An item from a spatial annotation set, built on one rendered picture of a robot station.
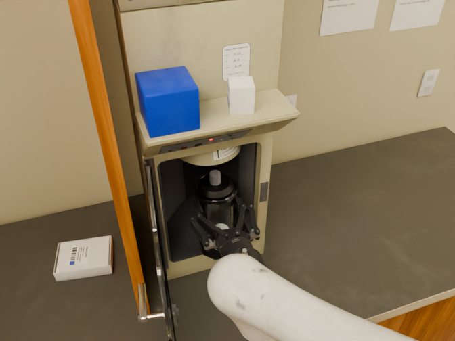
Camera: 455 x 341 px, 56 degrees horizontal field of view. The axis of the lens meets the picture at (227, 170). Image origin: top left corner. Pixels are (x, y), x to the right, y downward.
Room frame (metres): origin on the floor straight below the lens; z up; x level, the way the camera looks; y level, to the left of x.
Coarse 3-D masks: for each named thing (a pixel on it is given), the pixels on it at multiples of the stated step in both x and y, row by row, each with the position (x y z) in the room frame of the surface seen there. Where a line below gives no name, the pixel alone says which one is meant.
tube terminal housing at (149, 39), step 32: (224, 0) 0.83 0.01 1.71; (256, 0) 0.84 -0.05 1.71; (128, 32) 0.76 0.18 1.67; (160, 32) 0.78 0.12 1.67; (192, 32) 0.80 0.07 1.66; (224, 32) 0.82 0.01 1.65; (256, 32) 0.84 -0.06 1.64; (128, 64) 0.76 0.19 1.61; (160, 64) 0.78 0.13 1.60; (192, 64) 0.80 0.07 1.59; (256, 64) 0.84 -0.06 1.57; (128, 96) 0.85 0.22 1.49; (224, 96) 0.82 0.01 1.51; (160, 160) 0.77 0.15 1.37; (256, 160) 0.88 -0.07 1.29; (256, 192) 0.88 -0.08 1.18
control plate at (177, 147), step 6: (240, 132) 0.74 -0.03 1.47; (246, 132) 0.75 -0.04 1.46; (210, 138) 0.72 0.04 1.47; (216, 138) 0.73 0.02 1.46; (222, 138) 0.75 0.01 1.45; (228, 138) 0.77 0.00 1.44; (234, 138) 0.78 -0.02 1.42; (174, 144) 0.69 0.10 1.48; (180, 144) 0.70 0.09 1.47; (186, 144) 0.71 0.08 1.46; (192, 144) 0.73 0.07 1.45; (204, 144) 0.76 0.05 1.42; (162, 150) 0.71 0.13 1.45; (174, 150) 0.74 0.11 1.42
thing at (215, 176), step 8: (208, 176) 0.83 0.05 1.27; (216, 176) 0.80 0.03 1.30; (224, 176) 0.83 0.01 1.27; (200, 184) 0.80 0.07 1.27; (208, 184) 0.80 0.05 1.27; (216, 184) 0.80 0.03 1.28; (224, 184) 0.80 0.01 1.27; (232, 184) 0.81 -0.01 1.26; (200, 192) 0.78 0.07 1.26; (208, 192) 0.78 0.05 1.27; (216, 192) 0.77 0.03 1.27; (224, 192) 0.78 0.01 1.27
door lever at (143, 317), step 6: (138, 288) 0.54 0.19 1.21; (144, 288) 0.54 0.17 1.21; (138, 294) 0.53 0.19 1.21; (144, 294) 0.53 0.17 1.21; (144, 300) 0.51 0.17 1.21; (144, 306) 0.50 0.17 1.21; (144, 312) 0.49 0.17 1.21; (162, 312) 0.49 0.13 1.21; (138, 318) 0.47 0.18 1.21; (144, 318) 0.47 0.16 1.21; (150, 318) 0.48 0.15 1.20; (156, 318) 0.48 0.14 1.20
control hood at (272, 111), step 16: (256, 96) 0.82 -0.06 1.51; (272, 96) 0.82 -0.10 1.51; (208, 112) 0.75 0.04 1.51; (224, 112) 0.75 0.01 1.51; (256, 112) 0.75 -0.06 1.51; (272, 112) 0.75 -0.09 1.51; (288, 112) 0.75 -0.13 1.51; (144, 128) 0.69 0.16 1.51; (208, 128) 0.69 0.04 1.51; (224, 128) 0.70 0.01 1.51; (240, 128) 0.71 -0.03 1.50; (256, 128) 0.75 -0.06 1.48; (272, 128) 0.79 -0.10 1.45; (144, 144) 0.67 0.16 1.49; (160, 144) 0.66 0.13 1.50
